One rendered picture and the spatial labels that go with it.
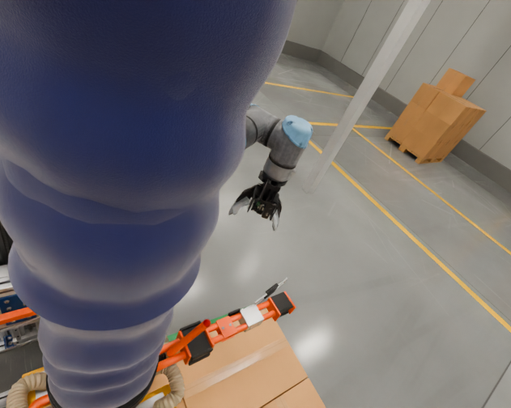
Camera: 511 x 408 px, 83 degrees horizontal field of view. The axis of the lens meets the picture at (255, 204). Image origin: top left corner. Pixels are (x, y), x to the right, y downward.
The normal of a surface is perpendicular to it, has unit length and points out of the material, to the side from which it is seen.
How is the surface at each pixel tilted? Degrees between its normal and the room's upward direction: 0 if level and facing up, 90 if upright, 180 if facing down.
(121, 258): 80
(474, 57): 90
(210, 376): 0
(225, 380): 0
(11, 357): 0
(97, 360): 75
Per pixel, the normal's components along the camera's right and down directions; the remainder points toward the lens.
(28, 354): 0.34, -0.72
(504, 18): -0.80, 0.12
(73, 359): -0.22, 0.36
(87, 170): 0.14, 0.68
